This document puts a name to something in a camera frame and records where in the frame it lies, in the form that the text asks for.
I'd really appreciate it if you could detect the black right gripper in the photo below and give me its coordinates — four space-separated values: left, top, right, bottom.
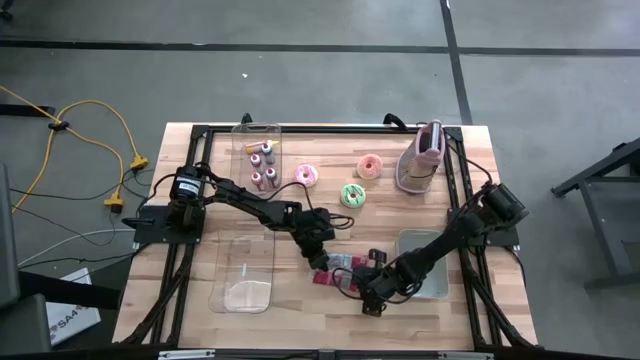
352 248 401 317

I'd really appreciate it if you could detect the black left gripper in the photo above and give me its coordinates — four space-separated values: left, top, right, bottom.
294 227 335 274

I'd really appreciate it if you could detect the red packet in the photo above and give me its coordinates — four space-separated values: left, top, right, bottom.
309 252 374 294

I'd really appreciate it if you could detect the teal frosted toy donut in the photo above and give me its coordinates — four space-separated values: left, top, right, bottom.
339 182 368 210

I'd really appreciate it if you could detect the pink frosted toy donut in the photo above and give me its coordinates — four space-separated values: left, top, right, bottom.
293 163 320 189

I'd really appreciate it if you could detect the orange sprinkled toy donut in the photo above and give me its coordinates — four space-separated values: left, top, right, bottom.
355 153 385 181

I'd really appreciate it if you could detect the orange bottle with yellow tip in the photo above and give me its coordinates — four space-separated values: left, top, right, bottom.
244 140 280 154

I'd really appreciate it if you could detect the white plastic bin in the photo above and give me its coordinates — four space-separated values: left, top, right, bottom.
395 228 451 300

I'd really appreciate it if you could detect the clear plastic bin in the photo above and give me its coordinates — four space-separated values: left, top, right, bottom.
227 122 284 202
207 222 277 316

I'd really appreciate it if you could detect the black metal stand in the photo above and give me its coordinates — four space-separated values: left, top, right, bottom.
550 137 640 291

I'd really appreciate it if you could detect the white cardboard box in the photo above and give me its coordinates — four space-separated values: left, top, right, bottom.
45 267 101 346

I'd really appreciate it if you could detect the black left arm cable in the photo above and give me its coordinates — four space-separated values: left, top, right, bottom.
199 164 357 232

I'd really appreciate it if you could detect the silver metal bracket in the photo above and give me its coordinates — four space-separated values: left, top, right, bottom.
438 351 494 360
158 349 216 360

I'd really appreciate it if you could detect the black table frame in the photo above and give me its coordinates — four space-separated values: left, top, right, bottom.
113 122 540 351

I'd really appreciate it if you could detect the yellow extension cord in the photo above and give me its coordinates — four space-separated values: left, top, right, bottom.
12 99 150 214
0 84 126 211

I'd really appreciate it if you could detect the white floor cable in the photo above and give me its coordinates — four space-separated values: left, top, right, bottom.
17 227 137 268

